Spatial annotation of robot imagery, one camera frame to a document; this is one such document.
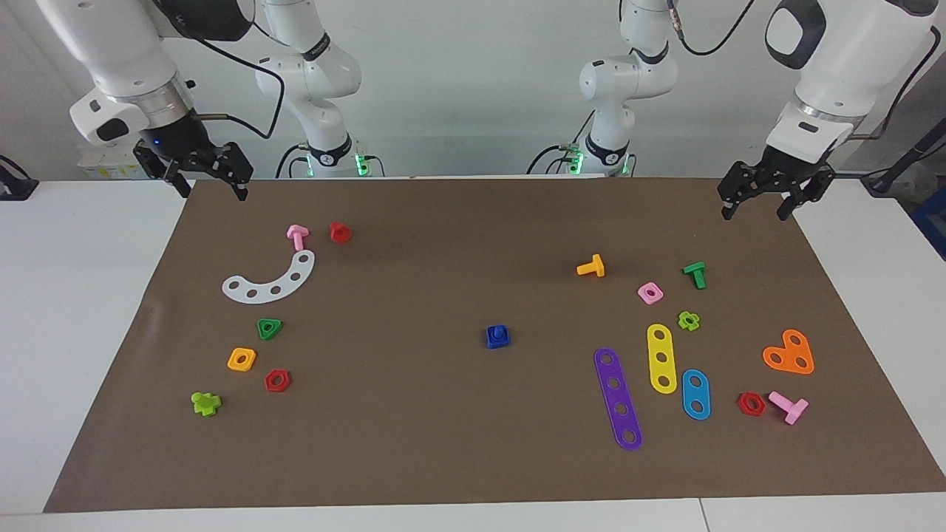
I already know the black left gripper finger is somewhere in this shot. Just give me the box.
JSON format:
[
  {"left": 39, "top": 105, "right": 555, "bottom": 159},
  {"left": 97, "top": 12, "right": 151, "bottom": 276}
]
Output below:
[
  {"left": 718, "top": 160, "right": 763, "bottom": 222},
  {"left": 776, "top": 171, "right": 836, "bottom": 222}
]

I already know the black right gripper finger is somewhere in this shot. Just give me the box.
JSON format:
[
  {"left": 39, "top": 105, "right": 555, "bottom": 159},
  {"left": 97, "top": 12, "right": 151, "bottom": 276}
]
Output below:
[
  {"left": 214, "top": 141, "right": 254, "bottom": 202},
  {"left": 133, "top": 143, "right": 192, "bottom": 199}
]

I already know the white background box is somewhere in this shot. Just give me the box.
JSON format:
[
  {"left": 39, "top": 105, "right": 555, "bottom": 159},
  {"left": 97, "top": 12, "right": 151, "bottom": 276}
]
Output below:
[{"left": 78, "top": 144, "right": 149, "bottom": 180}]

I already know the black stand pole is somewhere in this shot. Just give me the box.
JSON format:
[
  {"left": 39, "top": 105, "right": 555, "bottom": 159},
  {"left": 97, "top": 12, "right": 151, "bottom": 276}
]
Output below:
[{"left": 861, "top": 118, "right": 946, "bottom": 197}]

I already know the white curved perforated plate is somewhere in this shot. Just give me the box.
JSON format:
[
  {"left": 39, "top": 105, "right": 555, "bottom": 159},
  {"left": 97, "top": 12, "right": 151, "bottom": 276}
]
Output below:
[{"left": 222, "top": 250, "right": 316, "bottom": 304}]

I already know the blue crate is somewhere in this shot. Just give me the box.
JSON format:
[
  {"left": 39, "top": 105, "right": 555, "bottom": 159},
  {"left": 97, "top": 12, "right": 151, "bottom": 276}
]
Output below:
[{"left": 911, "top": 196, "right": 946, "bottom": 261}]

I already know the black clamp on table edge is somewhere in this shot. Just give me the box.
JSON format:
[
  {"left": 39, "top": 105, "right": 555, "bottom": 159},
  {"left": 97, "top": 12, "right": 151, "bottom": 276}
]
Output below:
[{"left": 0, "top": 155, "right": 39, "bottom": 202}]

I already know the orange heart-shaped plate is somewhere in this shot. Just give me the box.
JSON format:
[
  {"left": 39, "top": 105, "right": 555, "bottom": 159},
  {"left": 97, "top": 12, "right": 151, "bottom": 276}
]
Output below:
[{"left": 762, "top": 329, "right": 815, "bottom": 375}]

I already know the yellow three-hole plate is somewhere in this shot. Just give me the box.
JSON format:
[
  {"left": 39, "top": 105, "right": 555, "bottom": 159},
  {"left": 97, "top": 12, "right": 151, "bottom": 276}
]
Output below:
[{"left": 647, "top": 324, "right": 678, "bottom": 395}]

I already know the blue two-hole plate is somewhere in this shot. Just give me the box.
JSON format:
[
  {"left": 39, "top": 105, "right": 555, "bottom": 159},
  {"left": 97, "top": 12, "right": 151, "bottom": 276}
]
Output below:
[{"left": 681, "top": 369, "right": 712, "bottom": 421}]

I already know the purple four-hole plate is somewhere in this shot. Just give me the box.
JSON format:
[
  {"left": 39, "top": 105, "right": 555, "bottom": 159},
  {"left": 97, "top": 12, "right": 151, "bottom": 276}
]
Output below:
[{"left": 593, "top": 347, "right": 644, "bottom": 451}]

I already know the brown table mat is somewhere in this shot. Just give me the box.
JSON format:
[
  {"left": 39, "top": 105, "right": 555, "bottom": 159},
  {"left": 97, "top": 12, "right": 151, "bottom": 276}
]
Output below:
[{"left": 43, "top": 176, "right": 946, "bottom": 514}]

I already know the black right base cable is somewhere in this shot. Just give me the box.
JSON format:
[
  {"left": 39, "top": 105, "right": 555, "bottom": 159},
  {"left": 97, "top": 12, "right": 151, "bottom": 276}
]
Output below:
[{"left": 276, "top": 143, "right": 307, "bottom": 179}]

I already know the black base cable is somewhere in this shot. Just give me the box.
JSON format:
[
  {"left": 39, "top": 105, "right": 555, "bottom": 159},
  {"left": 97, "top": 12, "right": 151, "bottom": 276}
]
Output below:
[
  {"left": 276, "top": 143, "right": 307, "bottom": 179},
  {"left": 526, "top": 143, "right": 585, "bottom": 176}
]

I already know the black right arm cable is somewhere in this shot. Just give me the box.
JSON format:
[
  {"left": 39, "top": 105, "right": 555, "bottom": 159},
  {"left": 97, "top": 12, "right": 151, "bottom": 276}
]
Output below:
[{"left": 159, "top": 0, "right": 287, "bottom": 141}]

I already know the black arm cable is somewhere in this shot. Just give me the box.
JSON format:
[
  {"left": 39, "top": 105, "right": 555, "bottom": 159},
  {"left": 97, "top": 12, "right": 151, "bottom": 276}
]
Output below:
[
  {"left": 159, "top": 0, "right": 287, "bottom": 141},
  {"left": 665, "top": 0, "right": 943, "bottom": 141}
]

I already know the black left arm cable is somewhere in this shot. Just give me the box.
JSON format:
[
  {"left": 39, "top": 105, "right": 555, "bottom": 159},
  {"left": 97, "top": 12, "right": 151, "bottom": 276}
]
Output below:
[{"left": 665, "top": 0, "right": 943, "bottom": 141}]

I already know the black left base cable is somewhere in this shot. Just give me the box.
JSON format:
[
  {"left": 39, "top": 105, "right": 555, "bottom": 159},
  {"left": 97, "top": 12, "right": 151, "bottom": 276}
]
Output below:
[{"left": 526, "top": 143, "right": 585, "bottom": 176}]

